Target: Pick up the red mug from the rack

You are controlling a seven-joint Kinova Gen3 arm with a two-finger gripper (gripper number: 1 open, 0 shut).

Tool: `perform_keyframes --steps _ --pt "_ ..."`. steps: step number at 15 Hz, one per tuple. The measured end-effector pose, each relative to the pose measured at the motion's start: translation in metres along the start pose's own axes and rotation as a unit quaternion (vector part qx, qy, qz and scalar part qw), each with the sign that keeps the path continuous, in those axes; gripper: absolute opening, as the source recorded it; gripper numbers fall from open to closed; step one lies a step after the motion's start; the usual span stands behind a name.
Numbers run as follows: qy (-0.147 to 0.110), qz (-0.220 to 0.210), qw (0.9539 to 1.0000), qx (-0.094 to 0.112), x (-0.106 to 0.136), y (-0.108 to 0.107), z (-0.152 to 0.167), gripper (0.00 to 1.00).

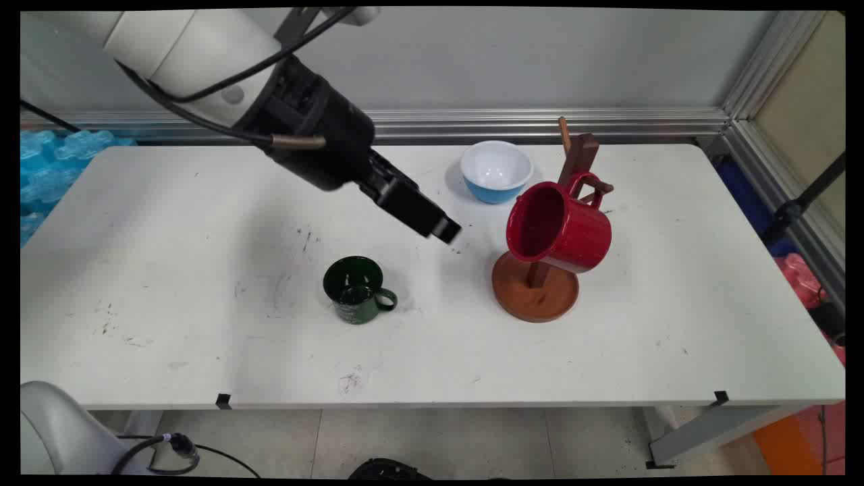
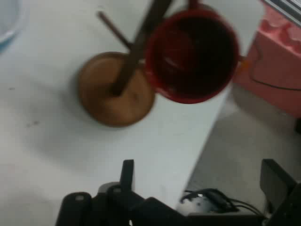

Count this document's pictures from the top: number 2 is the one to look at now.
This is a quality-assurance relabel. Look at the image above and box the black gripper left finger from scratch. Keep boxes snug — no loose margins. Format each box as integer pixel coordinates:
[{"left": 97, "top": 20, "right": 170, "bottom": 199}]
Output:
[{"left": 55, "top": 159, "right": 142, "bottom": 226}]

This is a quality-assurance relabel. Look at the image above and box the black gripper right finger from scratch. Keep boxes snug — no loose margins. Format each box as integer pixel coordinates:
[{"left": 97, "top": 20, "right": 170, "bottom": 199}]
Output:
[{"left": 260, "top": 159, "right": 301, "bottom": 226}]

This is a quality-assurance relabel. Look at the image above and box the red ceramic mug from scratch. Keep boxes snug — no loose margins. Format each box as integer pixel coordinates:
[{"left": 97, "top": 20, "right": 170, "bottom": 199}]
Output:
[{"left": 143, "top": 0, "right": 244, "bottom": 105}]

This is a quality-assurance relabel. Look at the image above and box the white round device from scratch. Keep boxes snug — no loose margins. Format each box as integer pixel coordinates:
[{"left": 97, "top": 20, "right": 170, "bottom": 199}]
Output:
[{"left": 176, "top": 189, "right": 224, "bottom": 215}]

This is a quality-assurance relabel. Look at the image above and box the brown wooden mug tree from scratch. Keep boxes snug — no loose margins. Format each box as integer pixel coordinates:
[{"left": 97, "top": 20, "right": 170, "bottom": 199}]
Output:
[{"left": 79, "top": 0, "right": 174, "bottom": 128}]

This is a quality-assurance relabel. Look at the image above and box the clear plastic container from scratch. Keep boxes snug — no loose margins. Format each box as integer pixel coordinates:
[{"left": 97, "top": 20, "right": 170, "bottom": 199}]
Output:
[{"left": 0, "top": 0, "right": 30, "bottom": 54}]

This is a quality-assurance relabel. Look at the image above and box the black cable bundle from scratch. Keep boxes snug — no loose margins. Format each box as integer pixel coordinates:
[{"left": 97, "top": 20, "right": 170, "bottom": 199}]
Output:
[{"left": 184, "top": 187, "right": 265, "bottom": 215}]

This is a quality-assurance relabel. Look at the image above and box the thin black cable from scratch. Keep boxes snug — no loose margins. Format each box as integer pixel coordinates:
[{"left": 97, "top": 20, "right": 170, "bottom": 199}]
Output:
[{"left": 249, "top": 47, "right": 301, "bottom": 91}]

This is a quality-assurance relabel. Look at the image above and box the aluminium frame rail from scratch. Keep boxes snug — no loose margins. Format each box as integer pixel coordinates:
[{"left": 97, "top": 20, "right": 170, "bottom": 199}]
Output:
[{"left": 261, "top": 0, "right": 301, "bottom": 23}]

